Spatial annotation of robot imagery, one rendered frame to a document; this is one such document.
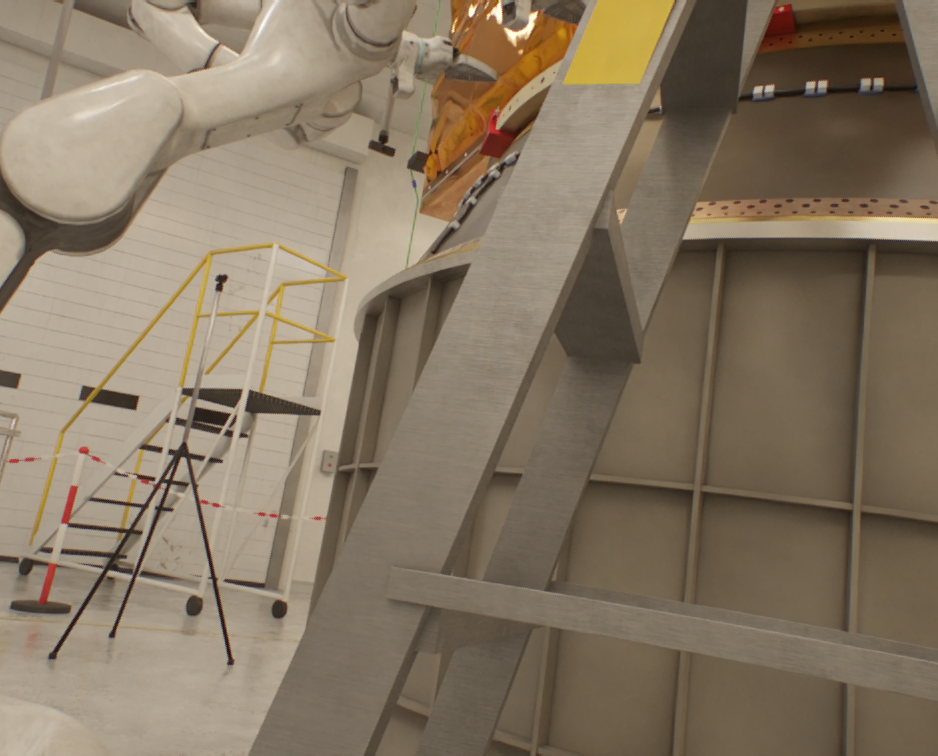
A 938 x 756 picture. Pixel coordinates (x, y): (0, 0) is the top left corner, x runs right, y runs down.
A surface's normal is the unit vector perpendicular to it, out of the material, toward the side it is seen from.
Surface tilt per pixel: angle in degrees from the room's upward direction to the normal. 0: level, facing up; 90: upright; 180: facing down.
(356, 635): 87
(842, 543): 90
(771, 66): 62
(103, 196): 99
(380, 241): 90
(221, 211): 90
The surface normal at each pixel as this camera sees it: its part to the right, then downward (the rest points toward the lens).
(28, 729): 0.14, -0.47
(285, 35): 0.02, -0.17
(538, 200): -0.24, -0.29
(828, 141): -0.19, -0.67
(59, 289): 0.42, -0.13
